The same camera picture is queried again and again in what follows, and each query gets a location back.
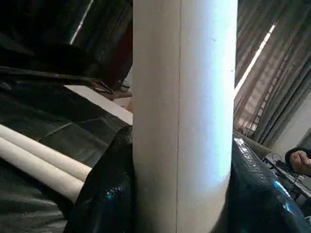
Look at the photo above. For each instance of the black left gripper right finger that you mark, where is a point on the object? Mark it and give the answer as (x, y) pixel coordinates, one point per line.
(262, 194)

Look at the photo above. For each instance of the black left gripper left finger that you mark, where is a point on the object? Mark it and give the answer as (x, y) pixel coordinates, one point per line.
(104, 194)

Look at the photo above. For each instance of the dark-sleeved bystander arm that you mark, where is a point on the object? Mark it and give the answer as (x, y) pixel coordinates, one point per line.
(300, 160)

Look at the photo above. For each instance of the black work mat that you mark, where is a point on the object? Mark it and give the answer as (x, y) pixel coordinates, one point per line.
(73, 126)

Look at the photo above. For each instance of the white flat board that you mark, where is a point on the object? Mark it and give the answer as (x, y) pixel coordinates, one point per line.
(102, 104)

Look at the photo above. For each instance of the gray curtain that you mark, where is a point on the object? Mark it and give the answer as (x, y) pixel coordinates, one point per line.
(277, 63)

